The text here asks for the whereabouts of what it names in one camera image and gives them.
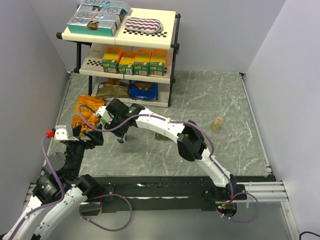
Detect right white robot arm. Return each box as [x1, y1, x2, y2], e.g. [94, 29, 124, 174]
[98, 99, 236, 199]

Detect green weekly pill organizer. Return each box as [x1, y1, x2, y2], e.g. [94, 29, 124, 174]
[154, 132, 170, 141]

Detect teal snack box middle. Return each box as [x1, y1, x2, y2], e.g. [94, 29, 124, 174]
[73, 10, 124, 22]

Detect wavy patterned pouch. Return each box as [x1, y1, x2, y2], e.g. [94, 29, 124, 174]
[124, 17, 163, 34]

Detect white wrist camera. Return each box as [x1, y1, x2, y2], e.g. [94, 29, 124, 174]
[45, 124, 74, 141]
[94, 106, 113, 124]

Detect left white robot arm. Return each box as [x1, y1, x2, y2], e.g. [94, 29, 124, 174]
[0, 124, 104, 240]

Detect orange honey dijon chip bag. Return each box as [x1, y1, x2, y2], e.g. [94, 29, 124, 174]
[71, 94, 105, 137]

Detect clear orange-capped pill bottle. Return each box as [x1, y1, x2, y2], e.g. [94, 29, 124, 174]
[210, 116, 223, 132]

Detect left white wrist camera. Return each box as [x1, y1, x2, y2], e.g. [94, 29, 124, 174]
[45, 124, 74, 141]

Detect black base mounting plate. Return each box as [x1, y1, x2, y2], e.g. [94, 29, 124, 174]
[83, 176, 247, 216]

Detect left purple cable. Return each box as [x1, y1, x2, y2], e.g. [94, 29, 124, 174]
[4, 134, 133, 237]

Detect green cylindrical container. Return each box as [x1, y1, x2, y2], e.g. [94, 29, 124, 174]
[100, 118, 107, 126]

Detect blue chip bag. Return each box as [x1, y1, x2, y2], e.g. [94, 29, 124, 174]
[129, 80, 159, 101]

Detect teal snack box front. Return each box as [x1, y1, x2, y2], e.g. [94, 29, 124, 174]
[67, 17, 117, 37]

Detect dark white-capped pill bottle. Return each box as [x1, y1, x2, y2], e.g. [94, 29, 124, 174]
[116, 133, 127, 144]

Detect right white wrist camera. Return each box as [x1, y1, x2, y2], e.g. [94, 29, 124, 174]
[94, 106, 113, 124]

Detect beige three-tier shelf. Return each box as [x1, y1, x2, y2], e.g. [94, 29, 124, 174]
[57, 6, 181, 107]

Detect green orange carton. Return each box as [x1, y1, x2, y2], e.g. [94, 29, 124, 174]
[118, 51, 137, 75]
[149, 49, 168, 76]
[102, 46, 123, 74]
[133, 49, 152, 76]

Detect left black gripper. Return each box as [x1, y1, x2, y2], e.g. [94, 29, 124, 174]
[65, 122, 103, 178]

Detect brown chip bag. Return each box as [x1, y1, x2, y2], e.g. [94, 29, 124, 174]
[95, 78, 130, 99]

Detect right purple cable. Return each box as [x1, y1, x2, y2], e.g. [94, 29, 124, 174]
[78, 103, 261, 223]

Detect black power cable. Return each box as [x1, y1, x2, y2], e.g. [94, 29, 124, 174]
[298, 231, 320, 240]

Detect purple cable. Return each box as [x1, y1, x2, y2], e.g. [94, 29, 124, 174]
[4, 134, 133, 237]
[78, 103, 261, 223]

